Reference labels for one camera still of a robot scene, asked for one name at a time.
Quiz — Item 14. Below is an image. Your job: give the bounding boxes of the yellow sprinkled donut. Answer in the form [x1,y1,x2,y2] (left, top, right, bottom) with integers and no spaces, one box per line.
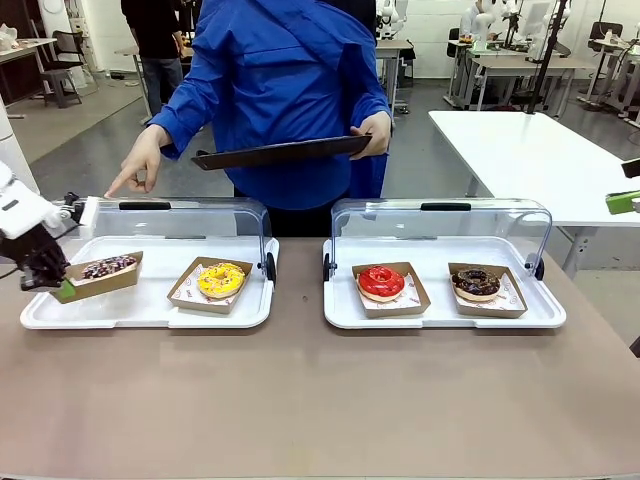
[196,261,247,300]

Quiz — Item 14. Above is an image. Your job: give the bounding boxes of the grey background work table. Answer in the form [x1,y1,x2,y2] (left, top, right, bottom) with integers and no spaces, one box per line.
[443,38,599,112]

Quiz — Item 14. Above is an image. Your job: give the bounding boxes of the person's left forearm blue sleeve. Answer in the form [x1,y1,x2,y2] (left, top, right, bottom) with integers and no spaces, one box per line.
[367,54,394,121]

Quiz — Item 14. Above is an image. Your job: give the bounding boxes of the yellow donut in tray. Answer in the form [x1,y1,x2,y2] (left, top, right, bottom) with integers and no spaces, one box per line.
[166,256,255,316]

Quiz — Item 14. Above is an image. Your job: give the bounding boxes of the person's left hand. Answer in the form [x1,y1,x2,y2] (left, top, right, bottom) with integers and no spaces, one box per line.
[349,110,392,162]

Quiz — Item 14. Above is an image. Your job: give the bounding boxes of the person in blue jacket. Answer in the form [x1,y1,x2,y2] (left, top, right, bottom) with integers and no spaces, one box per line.
[147,0,394,236]

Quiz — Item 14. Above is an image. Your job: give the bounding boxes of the white display case base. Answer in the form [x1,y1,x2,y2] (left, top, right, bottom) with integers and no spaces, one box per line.
[322,235,568,331]
[19,235,281,331]

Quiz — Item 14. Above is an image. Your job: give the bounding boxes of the white cylindrical appliance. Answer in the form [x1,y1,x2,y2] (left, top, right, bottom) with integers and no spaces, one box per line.
[0,92,13,151]

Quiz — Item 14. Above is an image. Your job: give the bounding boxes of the dark chocolate sprinkled donut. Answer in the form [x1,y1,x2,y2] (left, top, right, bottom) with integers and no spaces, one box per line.
[450,266,502,303]

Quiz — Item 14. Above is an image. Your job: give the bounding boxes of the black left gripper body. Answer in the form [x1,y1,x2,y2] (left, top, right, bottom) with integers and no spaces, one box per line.
[0,227,70,293]

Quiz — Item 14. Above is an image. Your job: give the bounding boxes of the dark brown serving tray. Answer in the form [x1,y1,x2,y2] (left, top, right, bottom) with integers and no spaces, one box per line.
[190,134,374,173]

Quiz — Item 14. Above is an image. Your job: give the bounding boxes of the white side table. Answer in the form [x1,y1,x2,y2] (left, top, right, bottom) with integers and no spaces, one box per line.
[427,109,640,281]

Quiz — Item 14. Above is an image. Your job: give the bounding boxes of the person's right forearm blue sleeve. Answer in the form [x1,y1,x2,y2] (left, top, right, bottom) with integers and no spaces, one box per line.
[147,74,221,162]

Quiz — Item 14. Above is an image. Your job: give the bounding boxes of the black office chair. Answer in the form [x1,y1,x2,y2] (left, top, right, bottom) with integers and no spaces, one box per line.
[38,29,100,110]

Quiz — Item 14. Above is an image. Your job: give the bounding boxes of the wooden background desk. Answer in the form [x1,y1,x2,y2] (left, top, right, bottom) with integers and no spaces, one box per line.
[0,37,59,121]

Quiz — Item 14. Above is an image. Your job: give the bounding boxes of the person's right hand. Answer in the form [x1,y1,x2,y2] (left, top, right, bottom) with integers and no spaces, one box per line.
[104,124,165,199]

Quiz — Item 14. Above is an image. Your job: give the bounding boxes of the dark chocolate donut in tray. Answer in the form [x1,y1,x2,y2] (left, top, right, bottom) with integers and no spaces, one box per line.
[447,261,529,319]

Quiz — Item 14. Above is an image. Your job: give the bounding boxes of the red glazed donut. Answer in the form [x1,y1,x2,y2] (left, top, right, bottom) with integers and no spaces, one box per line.
[356,265,406,303]

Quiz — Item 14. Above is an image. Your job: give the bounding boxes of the chocolate donut pink white sprinkles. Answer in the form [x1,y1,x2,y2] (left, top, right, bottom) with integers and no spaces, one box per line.
[80,254,138,282]

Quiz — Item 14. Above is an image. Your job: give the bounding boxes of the background person in black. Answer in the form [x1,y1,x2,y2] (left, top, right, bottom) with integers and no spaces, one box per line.
[120,0,185,117]

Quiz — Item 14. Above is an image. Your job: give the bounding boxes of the clear display case lid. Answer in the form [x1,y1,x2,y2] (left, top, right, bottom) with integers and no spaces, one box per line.
[34,196,274,282]
[330,197,554,281]

